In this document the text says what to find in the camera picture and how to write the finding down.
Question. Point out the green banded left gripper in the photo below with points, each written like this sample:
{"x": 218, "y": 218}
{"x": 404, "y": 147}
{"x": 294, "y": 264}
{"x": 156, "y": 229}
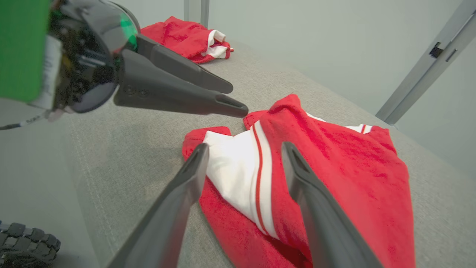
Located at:
{"x": 85, "y": 56}

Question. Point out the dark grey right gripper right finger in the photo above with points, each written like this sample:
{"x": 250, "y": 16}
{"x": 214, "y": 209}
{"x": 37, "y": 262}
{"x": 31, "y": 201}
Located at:
{"x": 323, "y": 230}

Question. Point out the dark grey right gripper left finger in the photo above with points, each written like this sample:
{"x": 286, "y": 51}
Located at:
{"x": 167, "y": 223}

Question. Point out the red shorts with white stripe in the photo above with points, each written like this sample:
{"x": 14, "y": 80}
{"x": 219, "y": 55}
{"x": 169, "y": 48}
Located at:
{"x": 174, "y": 37}

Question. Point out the red Bulls 23 jersey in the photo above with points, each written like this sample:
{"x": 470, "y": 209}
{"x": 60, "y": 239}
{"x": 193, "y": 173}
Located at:
{"x": 353, "y": 167}

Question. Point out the grey metal partition post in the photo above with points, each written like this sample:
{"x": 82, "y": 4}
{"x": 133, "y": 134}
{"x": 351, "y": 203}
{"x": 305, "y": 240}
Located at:
{"x": 205, "y": 11}

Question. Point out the grey aluminium frame beam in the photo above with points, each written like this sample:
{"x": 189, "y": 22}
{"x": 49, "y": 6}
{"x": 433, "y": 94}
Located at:
{"x": 427, "y": 70}

